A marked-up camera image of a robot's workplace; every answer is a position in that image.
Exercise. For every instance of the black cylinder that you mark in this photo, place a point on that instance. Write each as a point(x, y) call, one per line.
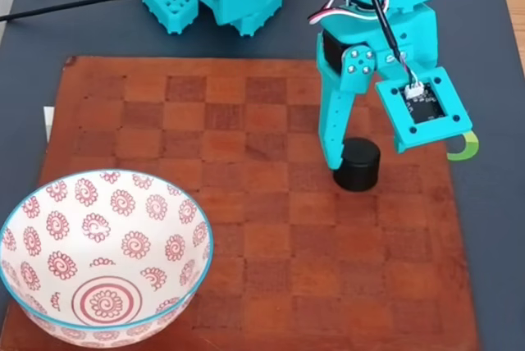
point(362, 167)

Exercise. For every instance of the white bowl with red flowers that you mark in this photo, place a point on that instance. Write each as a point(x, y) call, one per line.
point(102, 252)

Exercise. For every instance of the brown leather chessboard mat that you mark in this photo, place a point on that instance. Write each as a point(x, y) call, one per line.
point(246, 224)

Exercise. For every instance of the teal camera mount with board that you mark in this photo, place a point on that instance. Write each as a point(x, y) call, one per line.
point(451, 119)

